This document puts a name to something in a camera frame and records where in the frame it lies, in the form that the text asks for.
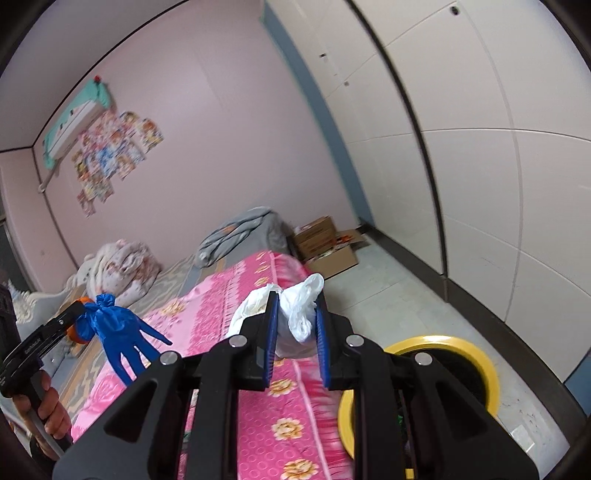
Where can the yellow rimmed black trash bin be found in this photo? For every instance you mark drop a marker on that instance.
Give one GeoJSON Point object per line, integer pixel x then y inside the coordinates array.
{"type": "Point", "coordinates": [480, 364]}

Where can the person's left hand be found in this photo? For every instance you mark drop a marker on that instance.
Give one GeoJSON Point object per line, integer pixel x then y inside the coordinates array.
{"type": "Point", "coordinates": [57, 415]}

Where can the white grey tufted headboard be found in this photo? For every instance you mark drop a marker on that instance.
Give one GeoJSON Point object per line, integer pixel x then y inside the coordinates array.
{"type": "Point", "coordinates": [37, 304]}

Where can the pink floral blanket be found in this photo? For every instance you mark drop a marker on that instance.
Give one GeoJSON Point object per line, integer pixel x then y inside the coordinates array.
{"type": "Point", "coordinates": [212, 314]}

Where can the white floral folded quilt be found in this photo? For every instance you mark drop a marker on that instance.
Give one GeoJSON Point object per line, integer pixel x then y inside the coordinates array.
{"type": "Point", "coordinates": [124, 265]}

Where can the dark window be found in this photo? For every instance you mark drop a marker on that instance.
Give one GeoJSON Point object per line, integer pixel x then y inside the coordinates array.
{"type": "Point", "coordinates": [9, 258]}

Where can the blue rubber glove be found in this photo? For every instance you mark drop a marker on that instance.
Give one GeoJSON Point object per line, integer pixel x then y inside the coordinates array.
{"type": "Point", "coordinates": [117, 332]}

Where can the white wardrobe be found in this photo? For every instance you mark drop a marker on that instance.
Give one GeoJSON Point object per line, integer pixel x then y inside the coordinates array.
{"type": "Point", "coordinates": [485, 161]}

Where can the grey floral blanket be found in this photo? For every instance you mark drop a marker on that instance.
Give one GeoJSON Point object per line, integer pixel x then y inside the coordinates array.
{"type": "Point", "coordinates": [240, 235]}

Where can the air conditioner with teal cover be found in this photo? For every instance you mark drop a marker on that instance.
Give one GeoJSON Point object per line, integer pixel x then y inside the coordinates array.
{"type": "Point", "coordinates": [74, 120]}

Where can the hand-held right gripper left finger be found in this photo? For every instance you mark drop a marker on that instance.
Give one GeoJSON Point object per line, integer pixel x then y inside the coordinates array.
{"type": "Point", "coordinates": [272, 337]}

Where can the open cardboard box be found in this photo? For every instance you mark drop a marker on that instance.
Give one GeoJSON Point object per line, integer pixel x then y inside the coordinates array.
{"type": "Point", "coordinates": [339, 258]}

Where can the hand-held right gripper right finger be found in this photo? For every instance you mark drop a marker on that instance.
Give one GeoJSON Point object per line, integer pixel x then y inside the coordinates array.
{"type": "Point", "coordinates": [324, 350]}

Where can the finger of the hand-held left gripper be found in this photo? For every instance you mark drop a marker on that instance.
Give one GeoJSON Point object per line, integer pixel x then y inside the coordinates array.
{"type": "Point", "coordinates": [64, 323]}

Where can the white plastic bag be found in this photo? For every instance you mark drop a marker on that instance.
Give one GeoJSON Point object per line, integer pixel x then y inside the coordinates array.
{"type": "Point", "coordinates": [298, 309]}

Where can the cluster of wall posters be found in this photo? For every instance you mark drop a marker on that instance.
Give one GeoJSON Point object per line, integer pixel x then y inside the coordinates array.
{"type": "Point", "coordinates": [115, 147]}

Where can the white wall pipe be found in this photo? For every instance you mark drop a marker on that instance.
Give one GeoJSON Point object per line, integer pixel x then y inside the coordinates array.
{"type": "Point", "coordinates": [48, 180]}

